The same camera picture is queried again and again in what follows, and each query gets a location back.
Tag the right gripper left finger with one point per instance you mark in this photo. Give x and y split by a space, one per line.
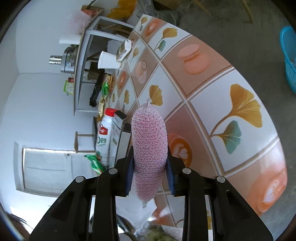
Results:
86 209

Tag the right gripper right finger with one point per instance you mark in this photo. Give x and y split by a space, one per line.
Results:
232 217

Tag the green snack bag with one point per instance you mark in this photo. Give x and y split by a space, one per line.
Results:
95 164

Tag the white milk bottle red cap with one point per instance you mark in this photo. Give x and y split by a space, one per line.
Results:
104 136

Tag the grey charging cable box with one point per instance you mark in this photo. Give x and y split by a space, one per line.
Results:
120 138

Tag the pink sponge pack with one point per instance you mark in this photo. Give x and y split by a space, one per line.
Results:
150 151

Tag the white door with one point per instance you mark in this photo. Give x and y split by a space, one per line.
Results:
47 172

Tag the wooden chair left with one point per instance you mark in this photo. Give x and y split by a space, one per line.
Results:
92 135

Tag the yellow snack packet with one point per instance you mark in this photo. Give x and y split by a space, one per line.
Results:
101 108

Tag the green packet on shelf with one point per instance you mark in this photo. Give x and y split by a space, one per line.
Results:
69 88

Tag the small green snack packet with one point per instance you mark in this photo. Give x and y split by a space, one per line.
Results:
105 90

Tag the metal pot on shelf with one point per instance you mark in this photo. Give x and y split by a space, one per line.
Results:
67 61

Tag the white paper cup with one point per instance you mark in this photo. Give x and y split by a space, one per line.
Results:
108 61

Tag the paper towel roll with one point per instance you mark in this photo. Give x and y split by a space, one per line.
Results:
70 39

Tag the white shelf table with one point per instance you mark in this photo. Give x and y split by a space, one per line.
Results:
94 40

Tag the blue plastic basket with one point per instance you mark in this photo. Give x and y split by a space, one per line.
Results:
288 46

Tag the orange plastic bag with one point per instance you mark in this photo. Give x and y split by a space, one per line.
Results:
124 10

